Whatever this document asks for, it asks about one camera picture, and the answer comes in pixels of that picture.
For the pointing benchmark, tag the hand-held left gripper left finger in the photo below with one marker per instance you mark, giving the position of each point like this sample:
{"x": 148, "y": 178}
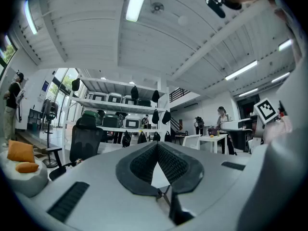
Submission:
{"x": 101, "y": 201}

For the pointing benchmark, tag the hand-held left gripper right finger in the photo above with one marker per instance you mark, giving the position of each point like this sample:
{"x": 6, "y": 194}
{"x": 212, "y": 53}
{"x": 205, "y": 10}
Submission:
{"x": 207, "y": 177}

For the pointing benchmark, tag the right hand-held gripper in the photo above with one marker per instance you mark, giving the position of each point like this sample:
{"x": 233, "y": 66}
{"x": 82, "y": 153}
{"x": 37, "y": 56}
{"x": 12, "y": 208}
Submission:
{"x": 264, "y": 111}

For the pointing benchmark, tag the person's right forearm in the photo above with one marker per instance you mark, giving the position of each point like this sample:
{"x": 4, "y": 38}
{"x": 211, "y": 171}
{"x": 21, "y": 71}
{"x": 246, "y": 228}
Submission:
{"x": 276, "y": 131}

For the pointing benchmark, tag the dark purple pot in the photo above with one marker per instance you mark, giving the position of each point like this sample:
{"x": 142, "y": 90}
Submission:
{"x": 213, "y": 131}

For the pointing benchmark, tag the ceiling tube light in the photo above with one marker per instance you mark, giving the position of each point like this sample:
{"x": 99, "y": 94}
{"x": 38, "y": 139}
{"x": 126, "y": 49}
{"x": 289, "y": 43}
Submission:
{"x": 247, "y": 92}
{"x": 285, "y": 44}
{"x": 280, "y": 77}
{"x": 137, "y": 1}
{"x": 30, "y": 17}
{"x": 240, "y": 70}

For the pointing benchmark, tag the white plastic chair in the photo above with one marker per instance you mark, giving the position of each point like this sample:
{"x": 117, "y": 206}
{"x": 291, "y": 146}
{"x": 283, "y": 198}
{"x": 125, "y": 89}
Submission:
{"x": 191, "y": 141}

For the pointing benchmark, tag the pink yellow flower bunch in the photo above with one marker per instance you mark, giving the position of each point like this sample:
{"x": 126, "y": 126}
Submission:
{"x": 78, "y": 161}

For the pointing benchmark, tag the white flower bunch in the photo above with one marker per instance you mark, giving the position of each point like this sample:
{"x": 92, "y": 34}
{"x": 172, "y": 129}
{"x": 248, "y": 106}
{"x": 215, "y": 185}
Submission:
{"x": 69, "y": 167}

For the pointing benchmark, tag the black mesh office chair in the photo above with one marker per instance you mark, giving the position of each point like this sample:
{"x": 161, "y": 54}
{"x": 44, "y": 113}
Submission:
{"x": 84, "y": 141}

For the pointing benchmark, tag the black standing fan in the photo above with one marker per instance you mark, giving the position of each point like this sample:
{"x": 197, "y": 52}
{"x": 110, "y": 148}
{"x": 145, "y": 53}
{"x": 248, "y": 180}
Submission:
{"x": 50, "y": 163}

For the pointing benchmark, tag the black stair railing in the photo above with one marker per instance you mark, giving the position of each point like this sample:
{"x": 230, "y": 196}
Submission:
{"x": 179, "y": 94}

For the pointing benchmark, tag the white beanbag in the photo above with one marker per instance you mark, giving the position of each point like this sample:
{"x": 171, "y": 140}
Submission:
{"x": 29, "y": 182}

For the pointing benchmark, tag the dark storage case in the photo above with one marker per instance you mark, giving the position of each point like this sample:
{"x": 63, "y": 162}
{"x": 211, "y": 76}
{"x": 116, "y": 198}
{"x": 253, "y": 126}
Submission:
{"x": 144, "y": 103}
{"x": 111, "y": 121}

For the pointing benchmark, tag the small orange cushion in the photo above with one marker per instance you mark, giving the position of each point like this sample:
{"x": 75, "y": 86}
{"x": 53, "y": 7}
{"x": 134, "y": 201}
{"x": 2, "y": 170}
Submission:
{"x": 27, "y": 167}

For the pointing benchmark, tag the green storage case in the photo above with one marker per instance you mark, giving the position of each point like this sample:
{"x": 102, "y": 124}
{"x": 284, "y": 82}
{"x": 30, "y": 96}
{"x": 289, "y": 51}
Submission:
{"x": 91, "y": 117}

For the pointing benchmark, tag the grey white storage case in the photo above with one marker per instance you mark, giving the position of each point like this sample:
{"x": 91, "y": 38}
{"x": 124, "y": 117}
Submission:
{"x": 98, "y": 97}
{"x": 115, "y": 97}
{"x": 130, "y": 100}
{"x": 132, "y": 122}

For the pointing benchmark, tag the flat brown cardboard boxes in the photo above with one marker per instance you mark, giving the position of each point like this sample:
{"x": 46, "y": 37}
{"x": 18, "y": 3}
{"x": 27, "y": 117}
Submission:
{"x": 31, "y": 141}

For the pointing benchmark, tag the large orange cushion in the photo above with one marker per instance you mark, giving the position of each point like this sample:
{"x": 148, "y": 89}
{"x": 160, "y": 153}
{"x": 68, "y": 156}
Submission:
{"x": 20, "y": 151}

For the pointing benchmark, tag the black low cabinet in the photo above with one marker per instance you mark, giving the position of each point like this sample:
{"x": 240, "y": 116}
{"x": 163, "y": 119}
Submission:
{"x": 34, "y": 119}

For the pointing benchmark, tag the white metal shelf rack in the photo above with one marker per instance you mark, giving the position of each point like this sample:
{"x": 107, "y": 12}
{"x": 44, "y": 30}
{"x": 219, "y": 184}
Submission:
{"x": 106, "y": 84}

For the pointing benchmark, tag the round ceiling fan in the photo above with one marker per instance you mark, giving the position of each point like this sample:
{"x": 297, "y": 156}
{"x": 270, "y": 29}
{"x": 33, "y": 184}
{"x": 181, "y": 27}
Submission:
{"x": 157, "y": 8}

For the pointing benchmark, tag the window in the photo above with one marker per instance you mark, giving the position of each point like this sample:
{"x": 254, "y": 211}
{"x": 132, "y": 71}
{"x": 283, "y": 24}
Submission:
{"x": 8, "y": 52}

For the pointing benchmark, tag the black head camera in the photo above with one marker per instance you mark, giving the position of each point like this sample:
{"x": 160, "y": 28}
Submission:
{"x": 216, "y": 6}

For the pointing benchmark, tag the blue wall poster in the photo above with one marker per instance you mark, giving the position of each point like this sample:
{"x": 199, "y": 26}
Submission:
{"x": 46, "y": 85}

